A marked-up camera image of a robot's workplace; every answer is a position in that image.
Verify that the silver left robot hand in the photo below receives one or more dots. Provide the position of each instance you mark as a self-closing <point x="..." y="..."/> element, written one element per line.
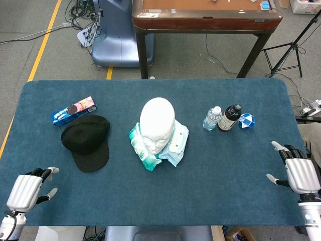
<point x="23" y="190"/>

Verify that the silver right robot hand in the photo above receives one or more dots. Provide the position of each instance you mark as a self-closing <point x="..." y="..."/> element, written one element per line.
<point x="301" y="173"/>

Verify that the black baseball cap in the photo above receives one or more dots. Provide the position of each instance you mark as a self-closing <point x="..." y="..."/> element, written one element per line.
<point x="86" y="143"/>

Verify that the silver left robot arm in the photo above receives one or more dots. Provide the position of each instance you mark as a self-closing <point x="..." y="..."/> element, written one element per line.
<point x="8" y="227"/>

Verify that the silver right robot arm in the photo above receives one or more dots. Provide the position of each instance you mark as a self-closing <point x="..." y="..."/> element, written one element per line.
<point x="311" y="216"/>

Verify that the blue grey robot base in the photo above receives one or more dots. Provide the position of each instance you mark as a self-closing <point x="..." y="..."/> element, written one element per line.
<point x="115" y="37"/>

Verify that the white foam mannequin head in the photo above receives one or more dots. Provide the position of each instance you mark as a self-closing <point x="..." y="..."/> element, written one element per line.
<point x="156" y="123"/>

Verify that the white power strip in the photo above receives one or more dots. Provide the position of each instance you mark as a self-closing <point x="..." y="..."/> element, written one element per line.
<point x="312" y="106"/>

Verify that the blue white snake cube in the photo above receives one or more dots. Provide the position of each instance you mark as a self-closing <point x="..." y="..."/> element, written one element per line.
<point x="246" y="121"/>

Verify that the cardboard box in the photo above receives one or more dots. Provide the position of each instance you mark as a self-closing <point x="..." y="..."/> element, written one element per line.
<point x="239" y="234"/>

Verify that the dark tea bottle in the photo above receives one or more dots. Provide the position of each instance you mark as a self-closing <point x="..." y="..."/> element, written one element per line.
<point x="227" y="119"/>

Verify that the blue Oreo cookie box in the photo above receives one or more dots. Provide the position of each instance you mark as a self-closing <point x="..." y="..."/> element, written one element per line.
<point x="72" y="110"/>

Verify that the clear water bottle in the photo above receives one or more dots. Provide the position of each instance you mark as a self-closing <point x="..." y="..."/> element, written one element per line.
<point x="212" y="119"/>

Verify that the green wet wipes pack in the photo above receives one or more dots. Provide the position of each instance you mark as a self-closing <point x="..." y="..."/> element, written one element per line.
<point x="140" y="148"/>

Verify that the black tripod stand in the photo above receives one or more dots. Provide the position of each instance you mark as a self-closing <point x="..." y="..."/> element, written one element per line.
<point x="292" y="47"/>

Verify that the light blue wet wipes pack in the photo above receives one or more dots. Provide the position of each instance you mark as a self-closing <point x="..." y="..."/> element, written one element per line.
<point x="179" y="140"/>

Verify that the blue table mat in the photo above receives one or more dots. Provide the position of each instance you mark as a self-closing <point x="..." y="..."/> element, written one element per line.
<point x="160" y="190"/>

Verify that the grey robot torso base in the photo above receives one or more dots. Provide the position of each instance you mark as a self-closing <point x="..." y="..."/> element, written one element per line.
<point x="158" y="234"/>

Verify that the blue mahjong tile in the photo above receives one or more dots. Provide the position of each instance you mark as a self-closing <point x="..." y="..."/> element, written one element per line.
<point x="266" y="3"/>
<point x="262" y="7"/>

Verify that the brown mahjong table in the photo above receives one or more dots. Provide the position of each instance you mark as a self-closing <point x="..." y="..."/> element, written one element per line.
<point x="200" y="17"/>

